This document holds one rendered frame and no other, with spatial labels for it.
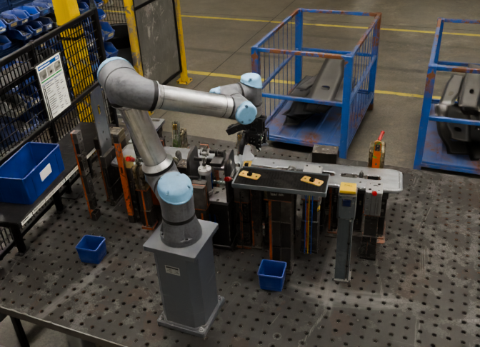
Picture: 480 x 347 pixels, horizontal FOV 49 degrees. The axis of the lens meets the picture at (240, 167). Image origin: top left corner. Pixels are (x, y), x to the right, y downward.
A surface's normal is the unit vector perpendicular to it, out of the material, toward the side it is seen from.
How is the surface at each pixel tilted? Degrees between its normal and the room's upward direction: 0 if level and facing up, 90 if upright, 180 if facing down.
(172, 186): 7
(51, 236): 0
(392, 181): 0
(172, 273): 90
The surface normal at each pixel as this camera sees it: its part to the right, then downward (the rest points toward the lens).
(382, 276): -0.05, -0.85
